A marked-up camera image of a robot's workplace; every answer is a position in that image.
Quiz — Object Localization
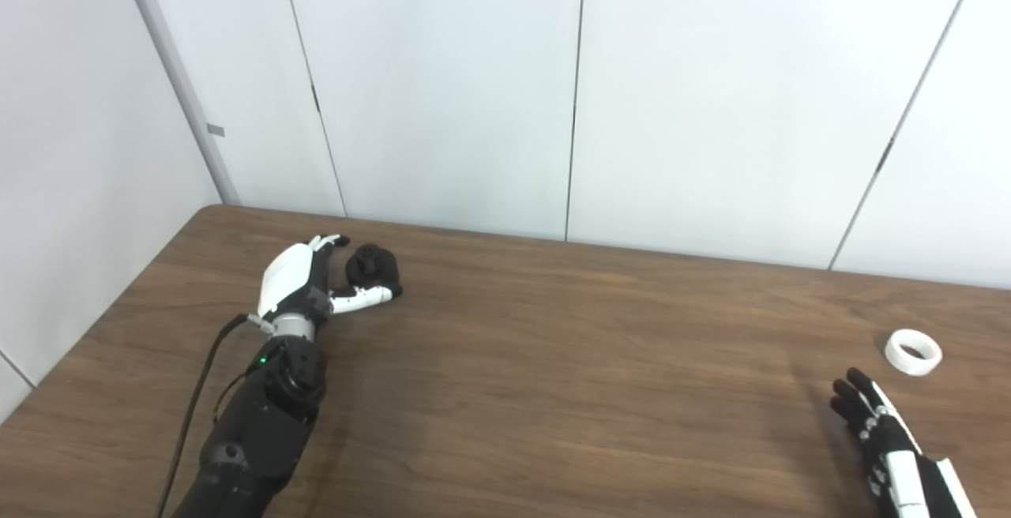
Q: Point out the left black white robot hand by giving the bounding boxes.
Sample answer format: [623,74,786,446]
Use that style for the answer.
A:
[257,234,404,325]

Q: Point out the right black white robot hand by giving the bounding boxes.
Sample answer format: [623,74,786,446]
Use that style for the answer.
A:
[829,368,978,518]

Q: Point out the round black part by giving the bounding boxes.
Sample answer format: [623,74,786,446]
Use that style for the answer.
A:
[345,243,402,291]

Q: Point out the white ring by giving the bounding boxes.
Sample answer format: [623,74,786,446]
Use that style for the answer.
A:
[884,328,943,377]

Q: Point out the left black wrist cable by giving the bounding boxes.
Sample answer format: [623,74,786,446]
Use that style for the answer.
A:
[156,313,273,518]

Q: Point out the grey wall corner strip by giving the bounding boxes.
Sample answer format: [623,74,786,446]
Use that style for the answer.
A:
[115,0,240,205]

